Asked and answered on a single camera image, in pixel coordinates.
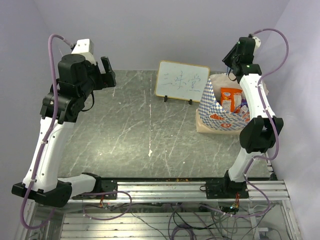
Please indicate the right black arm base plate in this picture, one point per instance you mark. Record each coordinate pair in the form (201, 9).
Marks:
(225, 191)

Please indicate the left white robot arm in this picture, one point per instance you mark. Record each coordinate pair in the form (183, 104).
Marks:
(78, 79)

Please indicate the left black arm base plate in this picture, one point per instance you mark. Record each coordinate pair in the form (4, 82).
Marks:
(107, 185)

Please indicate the orange snack packet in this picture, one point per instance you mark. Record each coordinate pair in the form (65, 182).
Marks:
(231, 99)

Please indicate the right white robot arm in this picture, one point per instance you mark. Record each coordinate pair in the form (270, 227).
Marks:
(262, 131)

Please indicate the blue checkered paper bag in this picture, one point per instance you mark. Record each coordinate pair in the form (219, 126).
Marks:
(212, 118)

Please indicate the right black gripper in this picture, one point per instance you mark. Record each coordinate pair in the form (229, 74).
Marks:
(226, 60)

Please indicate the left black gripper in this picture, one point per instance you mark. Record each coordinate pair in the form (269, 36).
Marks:
(105, 80)

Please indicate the small whiteboard on stand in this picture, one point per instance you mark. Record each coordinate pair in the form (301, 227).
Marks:
(181, 81)

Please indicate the aluminium mounting rail frame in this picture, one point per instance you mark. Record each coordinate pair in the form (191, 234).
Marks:
(167, 209)

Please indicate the purple snack packet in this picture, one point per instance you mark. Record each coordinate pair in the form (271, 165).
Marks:
(242, 107)

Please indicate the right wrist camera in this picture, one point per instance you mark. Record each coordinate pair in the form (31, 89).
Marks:
(257, 41)

